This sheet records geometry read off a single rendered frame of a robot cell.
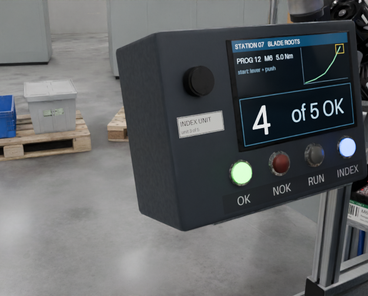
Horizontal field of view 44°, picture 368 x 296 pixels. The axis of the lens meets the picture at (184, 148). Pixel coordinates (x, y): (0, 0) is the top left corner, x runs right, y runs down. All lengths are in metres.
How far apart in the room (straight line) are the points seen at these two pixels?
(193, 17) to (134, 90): 6.21
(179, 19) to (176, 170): 6.23
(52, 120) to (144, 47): 3.41
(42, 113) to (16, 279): 1.79
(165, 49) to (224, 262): 1.95
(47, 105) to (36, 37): 4.41
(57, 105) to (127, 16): 2.99
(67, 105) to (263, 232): 1.98
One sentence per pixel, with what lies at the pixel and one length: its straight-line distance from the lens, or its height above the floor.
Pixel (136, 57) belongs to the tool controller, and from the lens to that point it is 0.46.
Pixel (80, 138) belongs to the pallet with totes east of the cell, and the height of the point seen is 0.12.
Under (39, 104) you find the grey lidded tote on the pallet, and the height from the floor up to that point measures 0.39.
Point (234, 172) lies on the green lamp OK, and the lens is 0.45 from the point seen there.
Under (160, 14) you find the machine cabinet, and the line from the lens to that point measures 6.58.
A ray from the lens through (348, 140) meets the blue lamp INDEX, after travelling 0.55.
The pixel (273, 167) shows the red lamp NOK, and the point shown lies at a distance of 0.48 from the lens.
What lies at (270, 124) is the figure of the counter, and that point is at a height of 1.16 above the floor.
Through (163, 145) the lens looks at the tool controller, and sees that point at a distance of 0.43.
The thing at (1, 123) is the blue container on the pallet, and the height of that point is 0.27.
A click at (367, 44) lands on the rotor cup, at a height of 1.14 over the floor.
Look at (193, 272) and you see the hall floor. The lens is 2.23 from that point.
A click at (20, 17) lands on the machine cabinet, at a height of 0.78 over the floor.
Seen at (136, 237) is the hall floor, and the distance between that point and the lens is 2.51.
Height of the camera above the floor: 1.29
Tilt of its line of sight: 20 degrees down
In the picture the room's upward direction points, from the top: straight up
